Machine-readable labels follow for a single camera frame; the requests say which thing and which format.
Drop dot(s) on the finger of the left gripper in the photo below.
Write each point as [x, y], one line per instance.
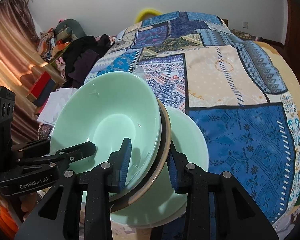
[65, 157]
[37, 145]

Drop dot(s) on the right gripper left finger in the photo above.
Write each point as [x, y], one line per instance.
[119, 161]

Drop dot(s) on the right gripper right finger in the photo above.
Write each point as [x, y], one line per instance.
[176, 163]

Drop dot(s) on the small mint green bowl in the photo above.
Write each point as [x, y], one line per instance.
[104, 111]

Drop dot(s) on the left hand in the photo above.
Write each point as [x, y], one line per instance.
[29, 201]

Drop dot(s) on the white paper sheet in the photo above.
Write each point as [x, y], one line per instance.
[54, 105]

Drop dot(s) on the red box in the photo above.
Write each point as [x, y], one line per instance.
[40, 91]

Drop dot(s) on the blue patchwork tablecloth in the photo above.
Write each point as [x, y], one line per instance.
[242, 95]

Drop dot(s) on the pink curtain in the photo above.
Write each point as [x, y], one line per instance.
[21, 65]

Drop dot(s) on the black clothes pile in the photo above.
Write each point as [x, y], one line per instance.
[80, 57]

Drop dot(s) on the grey green plush toy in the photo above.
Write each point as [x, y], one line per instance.
[71, 27]

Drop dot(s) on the yellow chair back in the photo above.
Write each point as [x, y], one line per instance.
[146, 14]

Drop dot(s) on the brown wooden door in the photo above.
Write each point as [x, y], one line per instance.
[292, 43]

